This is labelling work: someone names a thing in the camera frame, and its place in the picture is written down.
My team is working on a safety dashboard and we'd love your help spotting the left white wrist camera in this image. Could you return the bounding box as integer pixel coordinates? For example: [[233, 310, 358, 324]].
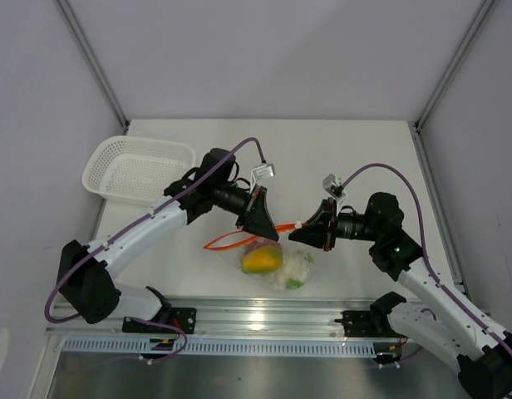
[[250, 163, 276, 191]]

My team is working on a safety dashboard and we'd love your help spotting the white perforated plastic basket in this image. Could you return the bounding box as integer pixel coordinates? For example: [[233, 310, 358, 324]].
[[81, 135, 197, 205]]

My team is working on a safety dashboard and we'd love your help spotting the aluminium mounting rail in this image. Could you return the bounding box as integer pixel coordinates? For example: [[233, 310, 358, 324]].
[[44, 295, 374, 341]]

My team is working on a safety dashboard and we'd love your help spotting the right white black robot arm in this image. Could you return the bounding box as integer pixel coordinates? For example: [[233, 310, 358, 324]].
[[288, 192, 512, 398]]

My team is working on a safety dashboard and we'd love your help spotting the yellow green toy mango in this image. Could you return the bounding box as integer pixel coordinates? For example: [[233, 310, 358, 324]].
[[241, 245, 283, 274]]

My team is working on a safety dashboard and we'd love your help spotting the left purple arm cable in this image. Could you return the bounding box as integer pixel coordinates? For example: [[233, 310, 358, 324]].
[[43, 136, 267, 367]]

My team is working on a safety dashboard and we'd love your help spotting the aluminium frame post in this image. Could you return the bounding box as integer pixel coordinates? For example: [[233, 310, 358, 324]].
[[414, 0, 500, 135], [53, 0, 130, 131]]

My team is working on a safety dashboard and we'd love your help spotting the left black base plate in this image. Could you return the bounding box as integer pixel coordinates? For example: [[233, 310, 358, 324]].
[[122, 308, 197, 335]]

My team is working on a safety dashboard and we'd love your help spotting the clear red zip bag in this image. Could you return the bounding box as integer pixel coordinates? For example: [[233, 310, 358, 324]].
[[204, 222, 314, 291]]

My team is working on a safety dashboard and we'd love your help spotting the left aluminium frame post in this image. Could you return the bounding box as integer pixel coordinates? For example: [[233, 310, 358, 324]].
[[53, 0, 130, 131]]

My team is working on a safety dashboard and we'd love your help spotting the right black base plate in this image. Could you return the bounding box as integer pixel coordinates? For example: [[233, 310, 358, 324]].
[[334, 310, 401, 338]]

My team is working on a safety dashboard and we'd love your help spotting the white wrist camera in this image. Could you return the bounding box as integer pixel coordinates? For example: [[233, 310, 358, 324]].
[[322, 174, 347, 206], [250, 163, 276, 191]]

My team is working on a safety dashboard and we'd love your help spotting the white slotted cable duct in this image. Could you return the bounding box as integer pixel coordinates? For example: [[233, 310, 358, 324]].
[[62, 336, 377, 358]]

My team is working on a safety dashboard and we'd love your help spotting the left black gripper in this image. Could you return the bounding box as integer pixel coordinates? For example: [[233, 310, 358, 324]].
[[212, 182, 278, 242]]

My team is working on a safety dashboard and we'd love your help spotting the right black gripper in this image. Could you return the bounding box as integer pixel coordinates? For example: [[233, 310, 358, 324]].
[[288, 198, 382, 253]]

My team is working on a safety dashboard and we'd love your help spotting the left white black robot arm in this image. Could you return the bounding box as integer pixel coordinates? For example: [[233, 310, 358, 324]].
[[52, 148, 278, 333]]

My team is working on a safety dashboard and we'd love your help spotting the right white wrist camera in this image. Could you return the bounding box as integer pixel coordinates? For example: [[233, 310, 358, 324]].
[[322, 174, 347, 206]]

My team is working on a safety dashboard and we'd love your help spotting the right aluminium frame post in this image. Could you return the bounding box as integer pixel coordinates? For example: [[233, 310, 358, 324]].
[[414, 0, 500, 135]]

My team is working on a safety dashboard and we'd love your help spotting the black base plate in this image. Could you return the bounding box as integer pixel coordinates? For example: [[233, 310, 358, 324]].
[[334, 310, 401, 338], [122, 308, 197, 335]]

